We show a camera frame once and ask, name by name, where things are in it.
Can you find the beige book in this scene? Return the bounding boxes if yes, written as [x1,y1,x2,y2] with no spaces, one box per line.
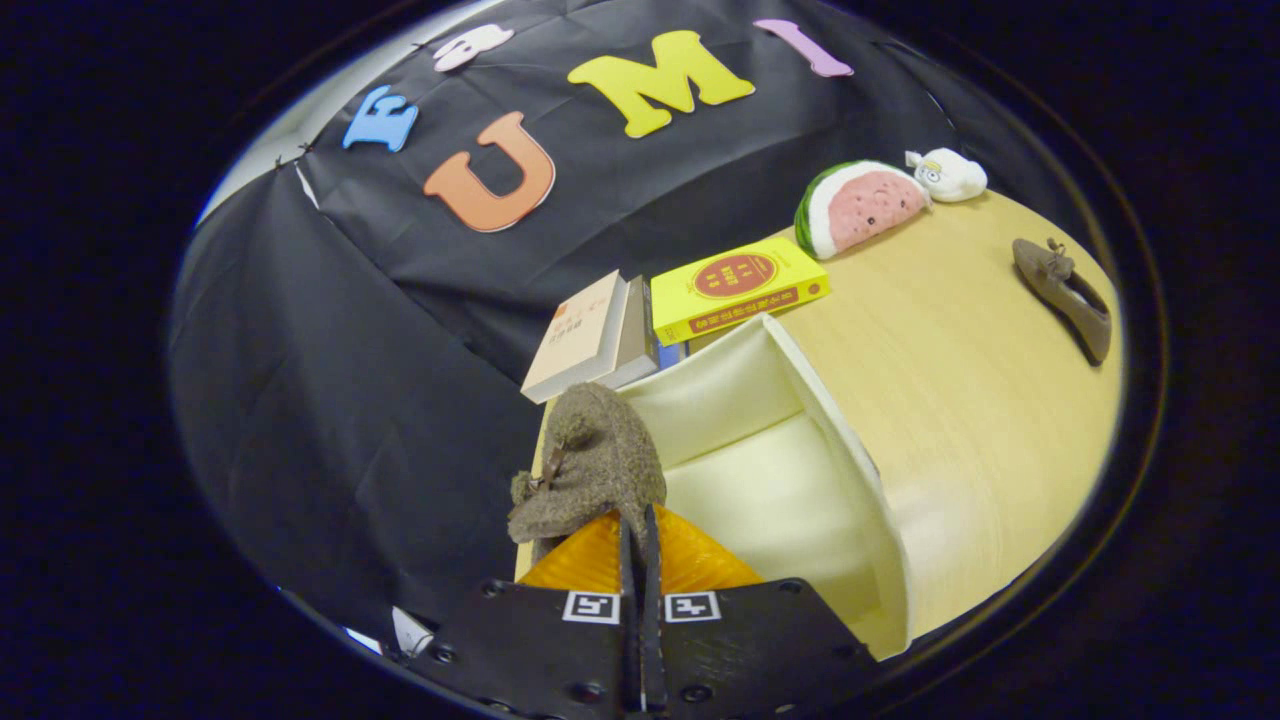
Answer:
[520,270,629,404]

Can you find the brown fuzzy shoe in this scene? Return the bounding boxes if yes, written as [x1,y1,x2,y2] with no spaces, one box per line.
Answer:
[1012,237,1113,366]
[507,382,668,546]

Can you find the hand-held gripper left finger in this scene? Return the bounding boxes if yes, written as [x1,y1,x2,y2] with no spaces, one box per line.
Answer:
[395,508,644,720]

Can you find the watermelon slice plush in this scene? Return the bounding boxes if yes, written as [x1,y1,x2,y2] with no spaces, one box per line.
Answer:
[793,160,932,261]

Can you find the yellow book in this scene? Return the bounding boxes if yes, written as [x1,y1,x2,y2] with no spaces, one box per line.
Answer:
[650,237,831,348]

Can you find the cream fabric storage box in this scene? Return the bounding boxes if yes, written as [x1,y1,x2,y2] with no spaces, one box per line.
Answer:
[615,312,913,661]

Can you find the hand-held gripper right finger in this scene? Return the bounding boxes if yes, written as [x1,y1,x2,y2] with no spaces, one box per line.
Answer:
[640,503,886,720]

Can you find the white plush toy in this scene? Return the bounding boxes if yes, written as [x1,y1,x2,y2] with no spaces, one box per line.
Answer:
[905,148,989,204]

